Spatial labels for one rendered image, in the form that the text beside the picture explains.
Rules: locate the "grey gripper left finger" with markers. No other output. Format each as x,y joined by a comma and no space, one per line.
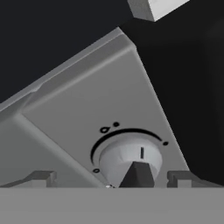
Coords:
40,178

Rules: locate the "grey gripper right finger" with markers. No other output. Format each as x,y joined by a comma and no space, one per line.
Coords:
182,178

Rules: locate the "white stove knob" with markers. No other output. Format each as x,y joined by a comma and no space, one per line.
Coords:
125,159

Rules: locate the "grey stove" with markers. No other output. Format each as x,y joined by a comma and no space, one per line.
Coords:
96,96

